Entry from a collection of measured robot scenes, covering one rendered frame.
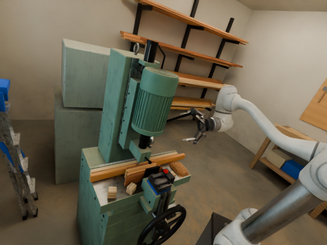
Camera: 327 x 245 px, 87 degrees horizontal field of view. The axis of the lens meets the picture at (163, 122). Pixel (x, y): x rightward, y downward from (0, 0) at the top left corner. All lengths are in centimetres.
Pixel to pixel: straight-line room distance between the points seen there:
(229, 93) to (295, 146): 42
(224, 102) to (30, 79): 273
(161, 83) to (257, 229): 77
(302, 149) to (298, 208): 26
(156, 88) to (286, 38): 366
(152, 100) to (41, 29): 241
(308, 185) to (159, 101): 65
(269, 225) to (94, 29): 294
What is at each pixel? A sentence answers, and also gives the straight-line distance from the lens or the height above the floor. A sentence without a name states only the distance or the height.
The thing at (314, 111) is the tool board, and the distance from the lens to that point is 381.
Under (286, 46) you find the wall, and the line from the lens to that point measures 419.
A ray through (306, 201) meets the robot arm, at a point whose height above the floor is 126.
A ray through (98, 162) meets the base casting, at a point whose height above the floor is 80.
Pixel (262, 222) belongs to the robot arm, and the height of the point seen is 106.
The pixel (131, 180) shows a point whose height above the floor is 93.
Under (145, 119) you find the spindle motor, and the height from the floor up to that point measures 128.
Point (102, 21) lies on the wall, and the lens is 307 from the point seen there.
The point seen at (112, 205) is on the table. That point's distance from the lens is 96.
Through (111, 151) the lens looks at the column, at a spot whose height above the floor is 92.
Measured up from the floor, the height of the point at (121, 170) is 93.
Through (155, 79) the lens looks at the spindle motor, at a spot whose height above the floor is 148.
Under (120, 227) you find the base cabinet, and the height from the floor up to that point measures 65.
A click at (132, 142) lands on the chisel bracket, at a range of 104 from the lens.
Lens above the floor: 164
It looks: 25 degrees down
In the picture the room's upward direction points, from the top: 17 degrees clockwise
